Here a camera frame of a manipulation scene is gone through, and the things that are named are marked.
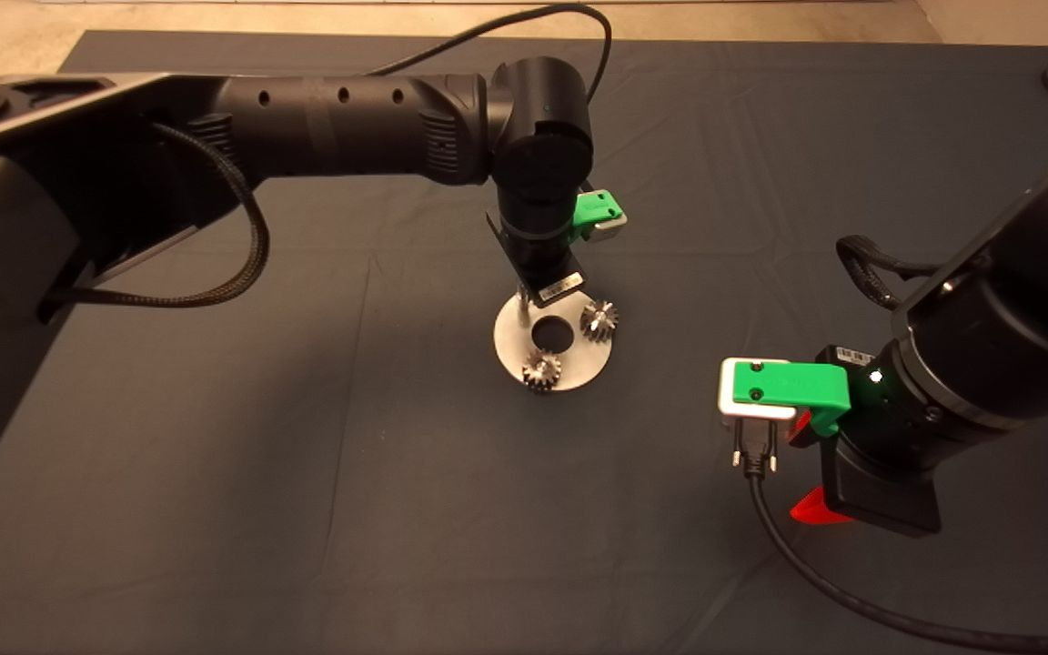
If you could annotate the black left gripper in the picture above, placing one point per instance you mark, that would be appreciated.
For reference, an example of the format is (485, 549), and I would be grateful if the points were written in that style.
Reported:
(542, 268)

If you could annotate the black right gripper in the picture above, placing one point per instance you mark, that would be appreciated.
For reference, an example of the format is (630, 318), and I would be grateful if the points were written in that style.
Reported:
(883, 487)

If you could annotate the small steel planetary gear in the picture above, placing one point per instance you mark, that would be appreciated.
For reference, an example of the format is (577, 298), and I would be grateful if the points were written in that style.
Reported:
(542, 371)
(599, 320)

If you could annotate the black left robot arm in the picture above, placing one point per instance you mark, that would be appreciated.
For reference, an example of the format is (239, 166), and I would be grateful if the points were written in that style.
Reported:
(351, 127)

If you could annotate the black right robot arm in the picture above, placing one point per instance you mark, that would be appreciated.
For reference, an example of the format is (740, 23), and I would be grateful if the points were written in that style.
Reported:
(1015, 337)

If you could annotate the round metal carrier plate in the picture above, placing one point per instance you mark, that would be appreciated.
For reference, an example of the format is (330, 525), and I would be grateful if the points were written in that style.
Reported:
(510, 341)

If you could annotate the dark grey tablecloth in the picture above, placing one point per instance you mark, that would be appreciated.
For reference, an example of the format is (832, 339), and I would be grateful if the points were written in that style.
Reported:
(579, 546)

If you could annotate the left wrist green mount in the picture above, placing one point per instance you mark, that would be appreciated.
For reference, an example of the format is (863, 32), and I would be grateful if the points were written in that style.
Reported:
(595, 207)

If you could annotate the wrist green mount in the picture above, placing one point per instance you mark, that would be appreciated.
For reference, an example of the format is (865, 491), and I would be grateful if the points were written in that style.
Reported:
(788, 382)
(595, 207)

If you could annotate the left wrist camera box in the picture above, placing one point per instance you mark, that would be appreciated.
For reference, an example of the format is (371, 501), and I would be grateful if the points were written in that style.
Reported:
(613, 227)

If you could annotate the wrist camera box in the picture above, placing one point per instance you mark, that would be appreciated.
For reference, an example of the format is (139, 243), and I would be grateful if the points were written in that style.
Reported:
(613, 227)
(726, 396)

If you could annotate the right wrist green mount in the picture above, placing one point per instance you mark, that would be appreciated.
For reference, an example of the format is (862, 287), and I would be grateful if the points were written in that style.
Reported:
(788, 382)

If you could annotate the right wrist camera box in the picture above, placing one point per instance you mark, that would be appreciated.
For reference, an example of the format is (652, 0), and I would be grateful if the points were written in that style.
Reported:
(726, 396)

